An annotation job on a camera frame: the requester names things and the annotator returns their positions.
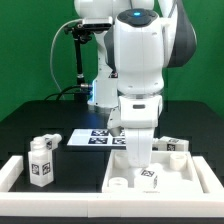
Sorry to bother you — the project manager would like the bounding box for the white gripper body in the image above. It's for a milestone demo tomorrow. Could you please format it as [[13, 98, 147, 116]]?
[[107, 96, 163, 167]]

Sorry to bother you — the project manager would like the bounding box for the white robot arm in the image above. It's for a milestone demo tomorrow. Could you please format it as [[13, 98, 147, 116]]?
[[74, 0, 197, 167]]

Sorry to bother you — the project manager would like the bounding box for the white square tabletop panel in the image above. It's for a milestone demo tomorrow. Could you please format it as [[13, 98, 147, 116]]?
[[102, 150, 203, 195]]

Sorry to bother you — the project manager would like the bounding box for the white U-shaped obstacle fence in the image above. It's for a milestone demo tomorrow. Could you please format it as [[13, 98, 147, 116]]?
[[0, 156, 224, 218]]

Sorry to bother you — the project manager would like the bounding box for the white marker base plate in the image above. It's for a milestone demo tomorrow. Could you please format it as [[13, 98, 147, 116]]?
[[67, 129, 125, 147]]

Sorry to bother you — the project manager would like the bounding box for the black camera stand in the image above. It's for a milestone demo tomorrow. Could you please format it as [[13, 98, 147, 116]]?
[[64, 23, 92, 103]]

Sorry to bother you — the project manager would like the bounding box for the grey camera on stand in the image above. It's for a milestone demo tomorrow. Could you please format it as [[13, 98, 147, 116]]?
[[82, 16, 113, 31]]

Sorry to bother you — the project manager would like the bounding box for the white camera cable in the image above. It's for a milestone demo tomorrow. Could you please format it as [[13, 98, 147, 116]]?
[[49, 18, 84, 94]]

